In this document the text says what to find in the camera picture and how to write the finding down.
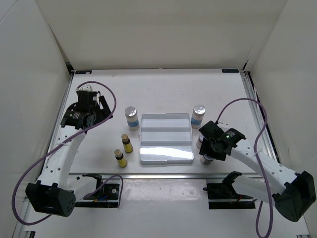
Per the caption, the left blue-label salt shaker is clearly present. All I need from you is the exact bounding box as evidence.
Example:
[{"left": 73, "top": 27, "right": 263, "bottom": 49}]
[{"left": 125, "top": 106, "right": 139, "bottom": 131}]

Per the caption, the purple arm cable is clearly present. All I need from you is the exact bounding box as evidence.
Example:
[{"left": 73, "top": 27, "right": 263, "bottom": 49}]
[
  {"left": 12, "top": 81, "right": 124, "bottom": 226},
  {"left": 215, "top": 98, "right": 274, "bottom": 238}
]

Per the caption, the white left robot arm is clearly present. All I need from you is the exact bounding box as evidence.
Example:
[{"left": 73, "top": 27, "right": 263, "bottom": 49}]
[{"left": 26, "top": 90, "right": 112, "bottom": 217}]

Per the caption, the yellow-label small bottle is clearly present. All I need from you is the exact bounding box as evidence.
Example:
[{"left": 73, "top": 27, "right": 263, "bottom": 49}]
[
  {"left": 114, "top": 149, "right": 127, "bottom": 168},
  {"left": 121, "top": 134, "right": 133, "bottom": 153}
]

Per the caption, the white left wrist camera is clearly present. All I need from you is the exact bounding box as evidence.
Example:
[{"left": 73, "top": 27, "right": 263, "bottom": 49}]
[{"left": 77, "top": 84, "right": 93, "bottom": 92}]

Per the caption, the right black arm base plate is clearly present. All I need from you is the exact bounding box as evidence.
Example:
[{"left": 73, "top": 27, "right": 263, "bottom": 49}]
[{"left": 203, "top": 183, "right": 256, "bottom": 210}]

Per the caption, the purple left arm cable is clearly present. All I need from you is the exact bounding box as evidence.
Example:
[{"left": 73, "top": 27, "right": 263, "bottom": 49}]
[{"left": 12, "top": 81, "right": 124, "bottom": 226}]

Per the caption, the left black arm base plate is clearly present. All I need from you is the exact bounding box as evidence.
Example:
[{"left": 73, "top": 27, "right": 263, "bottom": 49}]
[{"left": 75, "top": 178, "right": 121, "bottom": 208}]

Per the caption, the white divided plastic tray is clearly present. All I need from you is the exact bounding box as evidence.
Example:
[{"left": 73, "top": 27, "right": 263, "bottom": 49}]
[{"left": 139, "top": 113, "right": 194, "bottom": 166}]

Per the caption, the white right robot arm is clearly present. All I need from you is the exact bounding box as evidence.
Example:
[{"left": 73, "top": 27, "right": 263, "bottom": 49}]
[{"left": 199, "top": 121, "right": 317, "bottom": 222}]

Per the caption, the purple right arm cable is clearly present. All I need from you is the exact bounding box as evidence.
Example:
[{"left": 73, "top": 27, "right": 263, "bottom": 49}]
[{"left": 215, "top": 98, "right": 274, "bottom": 238}]

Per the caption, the red-logo-lid spice jar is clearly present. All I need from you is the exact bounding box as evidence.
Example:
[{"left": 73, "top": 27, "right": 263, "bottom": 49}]
[{"left": 200, "top": 154, "right": 214, "bottom": 166}]

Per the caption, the aluminium table frame rail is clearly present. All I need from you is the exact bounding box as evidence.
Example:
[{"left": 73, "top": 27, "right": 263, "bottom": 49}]
[{"left": 69, "top": 173, "right": 262, "bottom": 179}]

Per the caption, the right blue-label salt shaker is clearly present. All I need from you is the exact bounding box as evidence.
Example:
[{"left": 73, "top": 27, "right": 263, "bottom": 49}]
[{"left": 191, "top": 104, "right": 206, "bottom": 129}]

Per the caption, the blue-label salt shaker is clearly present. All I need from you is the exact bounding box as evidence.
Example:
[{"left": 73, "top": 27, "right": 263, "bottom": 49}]
[
  {"left": 191, "top": 104, "right": 206, "bottom": 129},
  {"left": 125, "top": 106, "right": 139, "bottom": 131}
]

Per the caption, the silver-lid spice jar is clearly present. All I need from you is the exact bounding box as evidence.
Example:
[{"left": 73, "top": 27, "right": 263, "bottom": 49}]
[{"left": 196, "top": 135, "right": 204, "bottom": 149}]

